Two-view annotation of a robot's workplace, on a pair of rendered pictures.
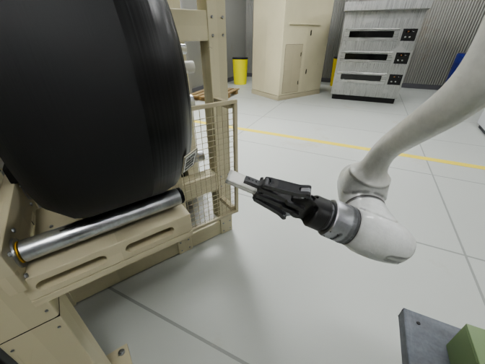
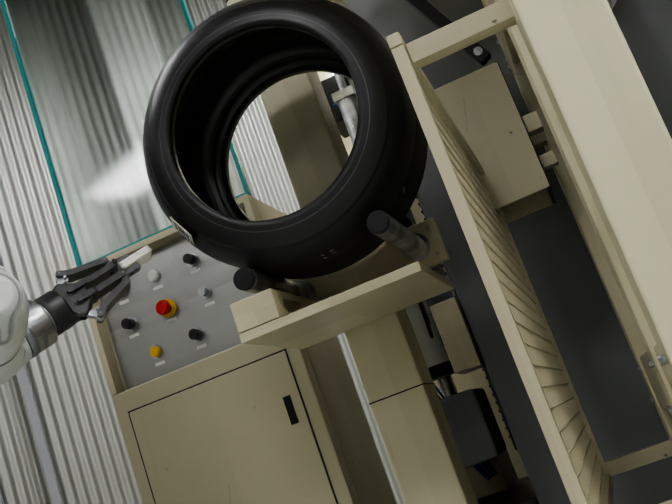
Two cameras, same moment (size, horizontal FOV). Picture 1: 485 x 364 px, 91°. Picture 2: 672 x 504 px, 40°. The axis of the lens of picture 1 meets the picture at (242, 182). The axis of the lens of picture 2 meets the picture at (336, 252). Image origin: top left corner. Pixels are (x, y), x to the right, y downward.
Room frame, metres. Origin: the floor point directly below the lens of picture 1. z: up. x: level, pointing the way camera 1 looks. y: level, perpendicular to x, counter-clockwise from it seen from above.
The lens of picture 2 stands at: (1.92, -0.83, 0.50)
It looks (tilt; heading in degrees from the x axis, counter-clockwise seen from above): 13 degrees up; 138
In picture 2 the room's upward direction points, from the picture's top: 20 degrees counter-clockwise
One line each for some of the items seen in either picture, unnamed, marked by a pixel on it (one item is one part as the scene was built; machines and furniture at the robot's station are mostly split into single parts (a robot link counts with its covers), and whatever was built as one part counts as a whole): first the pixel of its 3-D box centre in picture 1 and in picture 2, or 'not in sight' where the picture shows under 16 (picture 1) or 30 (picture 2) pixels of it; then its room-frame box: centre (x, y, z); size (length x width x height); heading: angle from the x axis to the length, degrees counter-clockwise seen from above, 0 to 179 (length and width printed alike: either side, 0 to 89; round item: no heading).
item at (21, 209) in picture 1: (16, 217); (359, 271); (0.43, 0.54, 0.90); 0.40 x 0.03 x 0.10; 36
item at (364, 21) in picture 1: (372, 55); not in sight; (5.75, -2.79, 0.89); 1.40 x 1.07 x 1.79; 67
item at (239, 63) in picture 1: (239, 71); not in sight; (7.67, 0.07, 0.35); 0.46 x 0.45 x 0.71; 65
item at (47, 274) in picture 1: (117, 240); (286, 316); (0.42, 0.31, 0.84); 0.36 x 0.09 x 0.06; 126
